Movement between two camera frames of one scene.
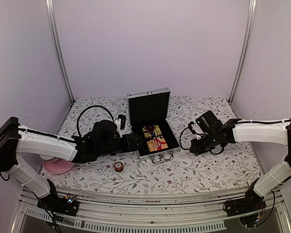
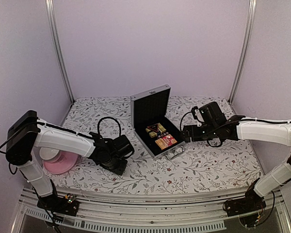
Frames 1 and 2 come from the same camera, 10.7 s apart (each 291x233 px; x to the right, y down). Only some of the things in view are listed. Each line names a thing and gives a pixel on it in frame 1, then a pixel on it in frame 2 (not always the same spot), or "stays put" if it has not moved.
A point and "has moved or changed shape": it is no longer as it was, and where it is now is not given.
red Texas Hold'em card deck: x=157 y=143 → x=166 y=141
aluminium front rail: x=104 y=210 stays put
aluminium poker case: x=149 y=113 has moved or changed shape
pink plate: x=56 y=166 stays put
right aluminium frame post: x=251 y=16 stays put
